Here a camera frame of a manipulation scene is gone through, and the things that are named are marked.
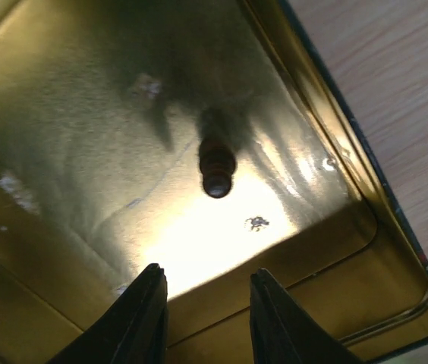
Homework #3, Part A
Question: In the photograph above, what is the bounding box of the gold metal tin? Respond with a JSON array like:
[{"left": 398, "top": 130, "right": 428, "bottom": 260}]
[{"left": 0, "top": 1, "right": 428, "bottom": 363}]

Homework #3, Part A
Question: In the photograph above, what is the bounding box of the dark pawn chess piece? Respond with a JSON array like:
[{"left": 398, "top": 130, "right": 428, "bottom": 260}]
[{"left": 198, "top": 108, "right": 237, "bottom": 199}]

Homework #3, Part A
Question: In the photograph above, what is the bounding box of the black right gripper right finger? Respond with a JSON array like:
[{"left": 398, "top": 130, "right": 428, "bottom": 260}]
[{"left": 250, "top": 268, "right": 362, "bottom": 364}]

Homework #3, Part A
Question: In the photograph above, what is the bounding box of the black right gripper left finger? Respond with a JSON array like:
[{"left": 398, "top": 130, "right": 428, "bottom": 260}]
[{"left": 49, "top": 263, "right": 168, "bottom": 364}]

